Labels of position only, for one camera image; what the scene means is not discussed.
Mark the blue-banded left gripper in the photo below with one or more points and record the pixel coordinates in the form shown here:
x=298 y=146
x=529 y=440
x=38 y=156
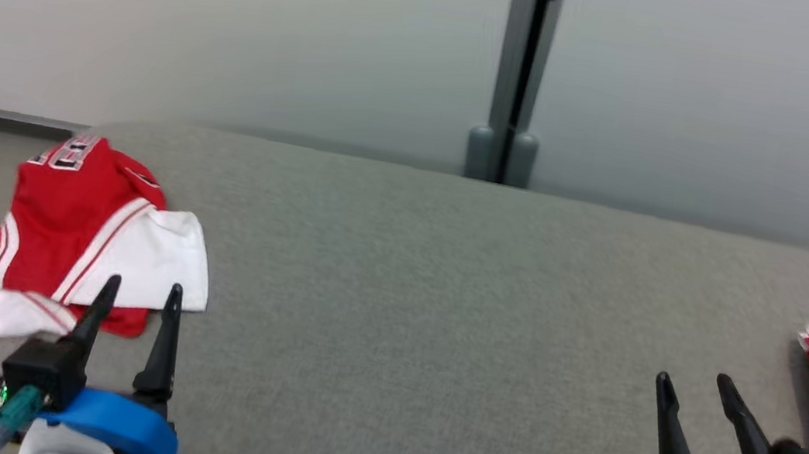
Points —
x=113 y=419

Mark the red and white jersey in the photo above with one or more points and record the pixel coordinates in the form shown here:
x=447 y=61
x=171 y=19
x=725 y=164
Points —
x=74 y=215

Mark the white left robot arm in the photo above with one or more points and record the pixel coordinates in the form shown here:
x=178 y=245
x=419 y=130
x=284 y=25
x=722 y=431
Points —
x=66 y=448

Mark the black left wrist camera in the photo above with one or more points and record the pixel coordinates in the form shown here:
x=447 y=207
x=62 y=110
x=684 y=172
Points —
x=38 y=366

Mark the grey partition post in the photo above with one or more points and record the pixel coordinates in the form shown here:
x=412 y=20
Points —
x=510 y=77

